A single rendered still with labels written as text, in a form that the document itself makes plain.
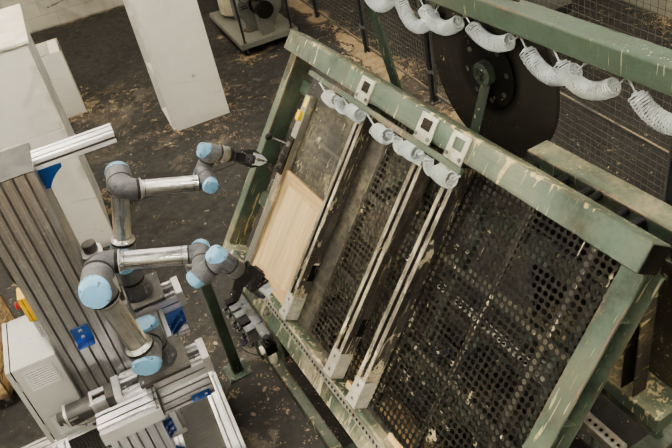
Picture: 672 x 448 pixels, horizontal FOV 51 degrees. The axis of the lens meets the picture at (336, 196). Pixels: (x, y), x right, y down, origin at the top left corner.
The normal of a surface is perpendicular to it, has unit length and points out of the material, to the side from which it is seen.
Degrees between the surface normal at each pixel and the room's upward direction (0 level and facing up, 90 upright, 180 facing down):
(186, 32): 90
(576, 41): 90
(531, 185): 55
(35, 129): 90
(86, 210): 90
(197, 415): 0
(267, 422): 0
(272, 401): 0
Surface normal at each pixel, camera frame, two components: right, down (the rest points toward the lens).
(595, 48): -0.85, 0.41
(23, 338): -0.17, -0.80
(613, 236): -0.80, -0.13
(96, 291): 0.15, 0.44
